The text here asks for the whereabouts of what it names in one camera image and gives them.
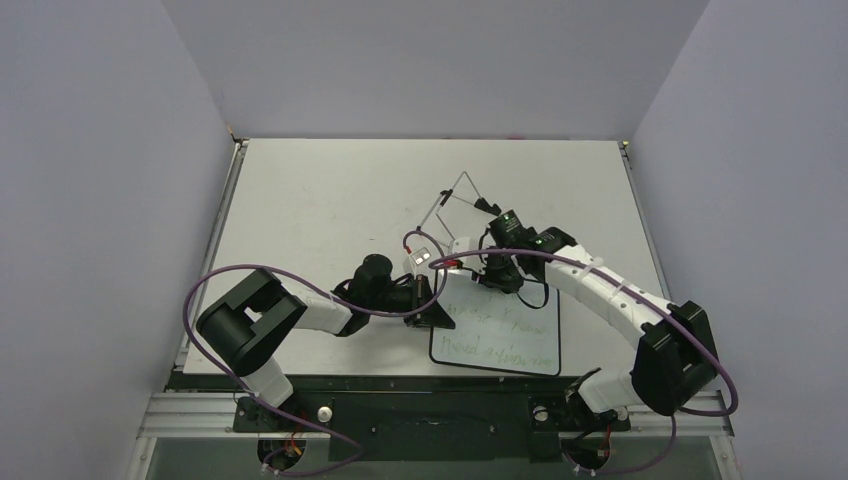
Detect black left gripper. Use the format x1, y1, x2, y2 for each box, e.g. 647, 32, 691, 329
368, 274, 455, 329

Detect small black-framed whiteboard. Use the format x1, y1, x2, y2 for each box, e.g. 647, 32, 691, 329
429, 272, 561, 376

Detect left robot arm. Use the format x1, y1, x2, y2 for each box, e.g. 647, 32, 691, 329
195, 254, 456, 430

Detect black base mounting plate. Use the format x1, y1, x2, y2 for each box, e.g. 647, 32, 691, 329
166, 372, 657, 471

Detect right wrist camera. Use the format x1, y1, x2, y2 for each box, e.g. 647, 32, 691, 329
445, 239, 485, 273

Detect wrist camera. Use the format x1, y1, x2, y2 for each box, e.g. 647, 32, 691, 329
403, 247, 432, 276
445, 239, 485, 273

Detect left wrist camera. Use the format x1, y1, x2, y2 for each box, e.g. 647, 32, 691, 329
403, 247, 432, 276

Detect wire whiteboard stand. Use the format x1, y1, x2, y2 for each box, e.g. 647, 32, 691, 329
417, 171, 503, 253

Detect aluminium frame rail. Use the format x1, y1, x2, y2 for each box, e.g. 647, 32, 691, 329
138, 392, 734, 439

